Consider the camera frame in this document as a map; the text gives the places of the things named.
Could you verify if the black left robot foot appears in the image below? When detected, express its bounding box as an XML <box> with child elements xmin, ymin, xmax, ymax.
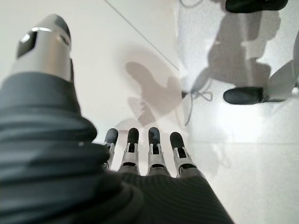
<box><xmin>223</xmin><ymin>86</ymin><xmax>266</xmax><ymax>105</ymax></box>

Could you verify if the thin grey floor cable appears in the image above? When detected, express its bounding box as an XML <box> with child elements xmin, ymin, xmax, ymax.
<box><xmin>183</xmin><ymin>90</ymin><xmax>214</xmax><ymax>126</ymax></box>

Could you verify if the black right robot foot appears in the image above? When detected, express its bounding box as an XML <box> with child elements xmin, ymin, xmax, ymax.
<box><xmin>225</xmin><ymin>0</ymin><xmax>290</xmax><ymax>14</ymax></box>

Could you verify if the black robot foot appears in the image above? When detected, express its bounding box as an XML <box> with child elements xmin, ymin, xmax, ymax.
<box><xmin>225</xmin><ymin>0</ymin><xmax>290</xmax><ymax>14</ymax></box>
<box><xmin>223</xmin><ymin>86</ymin><xmax>266</xmax><ymax>105</ymax></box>

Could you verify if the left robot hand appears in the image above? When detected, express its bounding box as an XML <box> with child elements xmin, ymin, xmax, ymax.
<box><xmin>0</xmin><ymin>14</ymin><xmax>235</xmax><ymax>224</ymax></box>

